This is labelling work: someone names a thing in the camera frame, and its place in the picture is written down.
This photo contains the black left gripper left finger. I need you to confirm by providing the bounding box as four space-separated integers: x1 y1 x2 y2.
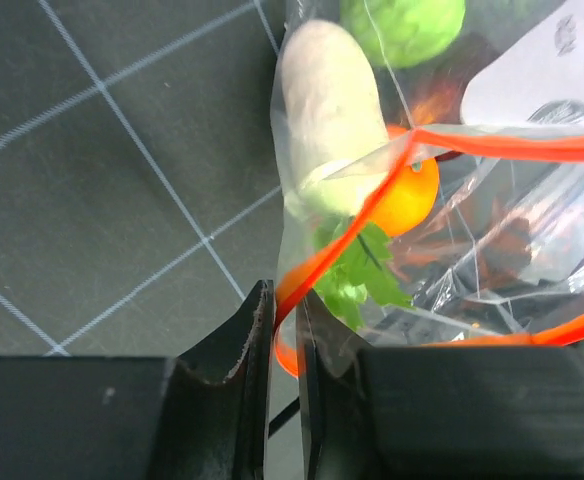
0 280 274 479

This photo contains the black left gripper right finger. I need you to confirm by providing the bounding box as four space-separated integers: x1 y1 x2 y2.
297 294 584 479

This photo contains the green plastic leaf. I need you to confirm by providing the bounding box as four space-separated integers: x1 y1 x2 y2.
314 222 413 331

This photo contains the orange toy fruit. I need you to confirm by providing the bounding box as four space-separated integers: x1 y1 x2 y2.
367 158 440 238

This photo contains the clear bag orange zipper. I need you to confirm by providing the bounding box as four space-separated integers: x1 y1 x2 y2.
271 1 584 374

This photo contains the white radish toy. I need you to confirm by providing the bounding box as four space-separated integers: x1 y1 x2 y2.
279 19 389 216

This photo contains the green custard apple toy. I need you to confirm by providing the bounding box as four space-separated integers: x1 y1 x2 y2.
340 0 466 68

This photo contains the dark purple mangosteen toy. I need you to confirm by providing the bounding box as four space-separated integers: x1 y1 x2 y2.
403 32 499 126

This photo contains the black grid cutting mat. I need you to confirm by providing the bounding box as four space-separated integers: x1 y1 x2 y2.
0 1 285 357

